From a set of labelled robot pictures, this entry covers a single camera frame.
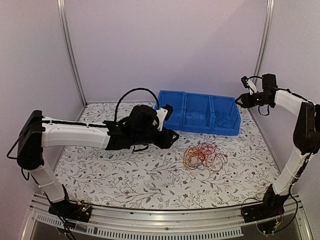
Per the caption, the aluminium front rail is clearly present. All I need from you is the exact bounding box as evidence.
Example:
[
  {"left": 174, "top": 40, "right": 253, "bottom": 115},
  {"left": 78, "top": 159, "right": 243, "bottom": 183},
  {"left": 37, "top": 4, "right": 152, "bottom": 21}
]
[{"left": 21, "top": 194, "right": 314, "bottom": 240}]

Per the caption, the aluminium frame post right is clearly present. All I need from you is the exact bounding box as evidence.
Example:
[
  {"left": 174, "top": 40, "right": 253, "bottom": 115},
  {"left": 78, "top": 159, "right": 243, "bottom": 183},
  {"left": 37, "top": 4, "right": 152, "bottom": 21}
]
[{"left": 254, "top": 0, "right": 275, "bottom": 76}]

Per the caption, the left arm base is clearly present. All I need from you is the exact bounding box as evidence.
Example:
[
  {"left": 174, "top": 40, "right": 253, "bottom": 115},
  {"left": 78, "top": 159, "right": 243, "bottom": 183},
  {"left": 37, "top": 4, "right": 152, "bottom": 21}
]
[{"left": 48, "top": 200, "right": 92, "bottom": 223}]

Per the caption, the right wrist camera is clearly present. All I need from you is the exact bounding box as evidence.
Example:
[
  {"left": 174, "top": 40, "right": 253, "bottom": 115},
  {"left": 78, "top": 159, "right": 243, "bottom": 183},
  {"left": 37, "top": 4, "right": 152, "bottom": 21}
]
[{"left": 241, "top": 76, "right": 258, "bottom": 95}]

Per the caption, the aluminium frame post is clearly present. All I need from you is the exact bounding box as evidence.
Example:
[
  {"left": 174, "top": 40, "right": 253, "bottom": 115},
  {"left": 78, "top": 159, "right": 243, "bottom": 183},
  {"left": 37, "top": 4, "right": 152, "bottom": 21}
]
[
  {"left": 254, "top": 0, "right": 275, "bottom": 76},
  {"left": 56, "top": 0, "right": 88, "bottom": 107}
]

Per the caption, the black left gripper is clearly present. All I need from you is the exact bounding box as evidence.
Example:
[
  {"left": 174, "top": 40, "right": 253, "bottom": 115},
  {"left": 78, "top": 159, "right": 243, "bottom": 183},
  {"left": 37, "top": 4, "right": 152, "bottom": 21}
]
[{"left": 132, "top": 127, "right": 179, "bottom": 150}]

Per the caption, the coloured cable pile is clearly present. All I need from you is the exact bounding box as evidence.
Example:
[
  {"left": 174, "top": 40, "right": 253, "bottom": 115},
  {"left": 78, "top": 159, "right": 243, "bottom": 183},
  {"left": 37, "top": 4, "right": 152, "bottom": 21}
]
[{"left": 181, "top": 141, "right": 230, "bottom": 172}]

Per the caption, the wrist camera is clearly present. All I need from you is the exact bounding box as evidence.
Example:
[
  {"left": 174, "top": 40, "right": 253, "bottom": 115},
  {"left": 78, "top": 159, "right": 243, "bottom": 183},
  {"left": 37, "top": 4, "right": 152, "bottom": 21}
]
[
  {"left": 241, "top": 76, "right": 258, "bottom": 95},
  {"left": 153, "top": 104, "right": 174, "bottom": 132}
]

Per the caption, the floral patterned tablecloth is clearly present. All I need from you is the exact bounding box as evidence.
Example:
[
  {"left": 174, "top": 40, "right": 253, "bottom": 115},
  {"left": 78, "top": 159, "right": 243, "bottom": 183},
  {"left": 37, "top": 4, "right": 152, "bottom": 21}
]
[{"left": 55, "top": 108, "right": 279, "bottom": 210}]

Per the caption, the blue three-compartment plastic bin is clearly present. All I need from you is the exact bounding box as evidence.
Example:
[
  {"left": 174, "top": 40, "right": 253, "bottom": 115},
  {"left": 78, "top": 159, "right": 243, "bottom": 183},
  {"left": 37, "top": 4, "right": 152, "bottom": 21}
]
[{"left": 158, "top": 90, "right": 241, "bottom": 136}]

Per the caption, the aluminium frame post left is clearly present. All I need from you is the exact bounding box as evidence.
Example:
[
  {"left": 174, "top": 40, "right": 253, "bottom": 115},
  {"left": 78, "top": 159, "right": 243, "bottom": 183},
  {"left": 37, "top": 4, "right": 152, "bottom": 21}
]
[{"left": 56, "top": 0, "right": 88, "bottom": 107}]

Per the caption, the black sleeved left arm cable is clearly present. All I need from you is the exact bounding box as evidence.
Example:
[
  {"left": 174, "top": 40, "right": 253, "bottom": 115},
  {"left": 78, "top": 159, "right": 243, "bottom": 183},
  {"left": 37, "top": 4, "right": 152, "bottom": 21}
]
[{"left": 114, "top": 87, "right": 161, "bottom": 123}]

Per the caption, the blue cable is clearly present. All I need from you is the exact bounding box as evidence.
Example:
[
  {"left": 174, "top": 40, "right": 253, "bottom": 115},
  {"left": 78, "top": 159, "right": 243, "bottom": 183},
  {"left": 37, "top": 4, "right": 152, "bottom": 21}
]
[{"left": 214, "top": 109, "right": 238, "bottom": 130}]

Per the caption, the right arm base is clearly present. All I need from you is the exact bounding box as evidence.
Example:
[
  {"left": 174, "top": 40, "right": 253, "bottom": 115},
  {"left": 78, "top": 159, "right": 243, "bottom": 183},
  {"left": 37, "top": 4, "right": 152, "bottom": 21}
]
[{"left": 240, "top": 185, "right": 289, "bottom": 235}]

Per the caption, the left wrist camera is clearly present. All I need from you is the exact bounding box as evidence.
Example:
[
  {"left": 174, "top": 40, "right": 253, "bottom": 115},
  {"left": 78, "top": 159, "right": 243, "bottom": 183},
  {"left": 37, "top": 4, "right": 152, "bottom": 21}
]
[{"left": 153, "top": 104, "right": 174, "bottom": 132}]

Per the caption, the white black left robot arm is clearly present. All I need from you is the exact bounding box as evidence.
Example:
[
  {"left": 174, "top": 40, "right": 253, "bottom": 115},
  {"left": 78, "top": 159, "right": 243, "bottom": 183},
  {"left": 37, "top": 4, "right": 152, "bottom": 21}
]
[{"left": 6, "top": 105, "right": 179, "bottom": 217}]

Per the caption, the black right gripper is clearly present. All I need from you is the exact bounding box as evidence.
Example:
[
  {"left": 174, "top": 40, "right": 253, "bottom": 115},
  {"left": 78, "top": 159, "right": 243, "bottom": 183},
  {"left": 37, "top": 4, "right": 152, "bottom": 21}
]
[{"left": 235, "top": 92, "right": 272, "bottom": 109}]

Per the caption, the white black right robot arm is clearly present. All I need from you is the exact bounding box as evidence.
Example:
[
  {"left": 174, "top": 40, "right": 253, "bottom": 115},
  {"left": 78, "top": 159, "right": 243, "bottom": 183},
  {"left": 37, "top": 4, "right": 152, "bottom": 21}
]
[{"left": 235, "top": 73, "right": 320, "bottom": 197}]

